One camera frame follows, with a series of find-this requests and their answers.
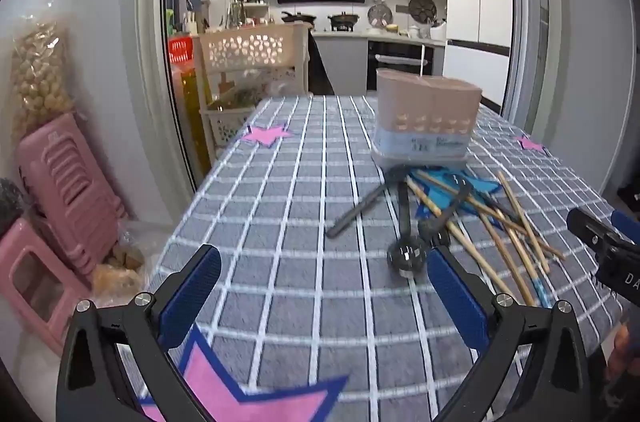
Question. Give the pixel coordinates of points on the round metal hanging strainer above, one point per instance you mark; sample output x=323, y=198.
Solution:
x=381, y=15

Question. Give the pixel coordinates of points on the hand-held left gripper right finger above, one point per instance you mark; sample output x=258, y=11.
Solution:
x=457, y=297

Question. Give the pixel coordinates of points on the stack of pink plastic stools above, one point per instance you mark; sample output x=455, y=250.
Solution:
x=65, y=187

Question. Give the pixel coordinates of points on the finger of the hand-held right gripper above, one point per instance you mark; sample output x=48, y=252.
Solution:
x=629, y=226
x=592, y=229

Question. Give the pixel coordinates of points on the clear bag of pale beans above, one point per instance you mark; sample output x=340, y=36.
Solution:
x=40, y=77

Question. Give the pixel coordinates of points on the grey checked star tablecloth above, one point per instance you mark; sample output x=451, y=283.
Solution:
x=300, y=222

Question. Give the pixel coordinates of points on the black wok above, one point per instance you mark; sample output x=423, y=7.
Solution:
x=299, y=17

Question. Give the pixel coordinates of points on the pink plastic stool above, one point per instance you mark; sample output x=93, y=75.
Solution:
x=20, y=262

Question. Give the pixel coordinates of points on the beige perforated plastic storage rack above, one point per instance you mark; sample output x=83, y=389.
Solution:
x=250, y=47

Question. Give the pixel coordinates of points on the white refrigerator with magnets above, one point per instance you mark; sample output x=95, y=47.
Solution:
x=475, y=2

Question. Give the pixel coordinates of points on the yellow cooking oil bottle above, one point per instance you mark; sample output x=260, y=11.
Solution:
x=192, y=122

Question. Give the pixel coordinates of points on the grey sliding door frame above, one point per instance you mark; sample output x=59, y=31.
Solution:
x=150, y=52

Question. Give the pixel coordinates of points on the round dark hanging pan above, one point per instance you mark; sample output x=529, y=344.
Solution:
x=422, y=8

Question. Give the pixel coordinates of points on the pile of wooden chopsticks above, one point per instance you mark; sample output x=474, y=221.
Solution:
x=523, y=222

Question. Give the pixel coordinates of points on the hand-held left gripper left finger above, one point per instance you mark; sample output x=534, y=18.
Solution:
x=192, y=297

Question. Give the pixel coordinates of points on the black cooking pot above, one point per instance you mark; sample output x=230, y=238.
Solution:
x=343, y=21

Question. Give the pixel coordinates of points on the red plastic basket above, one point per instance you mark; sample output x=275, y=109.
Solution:
x=180, y=50

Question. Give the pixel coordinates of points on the beige utensil holder grey base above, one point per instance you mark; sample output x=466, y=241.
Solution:
x=425, y=112

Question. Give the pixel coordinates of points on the black built-in oven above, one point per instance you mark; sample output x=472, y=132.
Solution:
x=400, y=62

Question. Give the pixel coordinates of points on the person's right hand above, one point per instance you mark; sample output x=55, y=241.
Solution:
x=620, y=349

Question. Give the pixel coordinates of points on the clear bag of brown food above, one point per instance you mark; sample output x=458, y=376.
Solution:
x=120, y=269

